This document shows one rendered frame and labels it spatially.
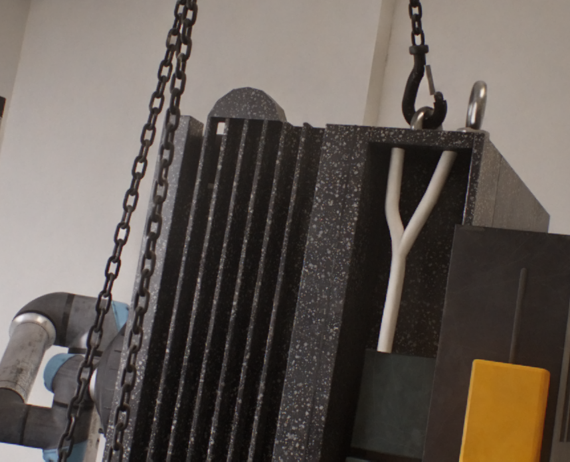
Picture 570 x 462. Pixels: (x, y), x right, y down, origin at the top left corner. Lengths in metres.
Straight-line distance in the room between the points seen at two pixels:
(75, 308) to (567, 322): 1.36
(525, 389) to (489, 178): 0.31
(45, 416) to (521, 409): 1.08
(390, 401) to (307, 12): 1.81
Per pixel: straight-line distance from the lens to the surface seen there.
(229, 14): 3.12
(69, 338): 2.28
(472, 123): 1.27
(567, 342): 1.14
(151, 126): 1.14
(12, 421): 1.97
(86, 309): 2.27
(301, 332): 1.28
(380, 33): 2.79
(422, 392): 1.27
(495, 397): 1.10
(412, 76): 1.43
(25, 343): 2.16
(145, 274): 1.04
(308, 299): 1.28
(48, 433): 1.96
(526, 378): 1.10
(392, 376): 1.28
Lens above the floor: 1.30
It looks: 8 degrees up
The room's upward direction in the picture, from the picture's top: 9 degrees clockwise
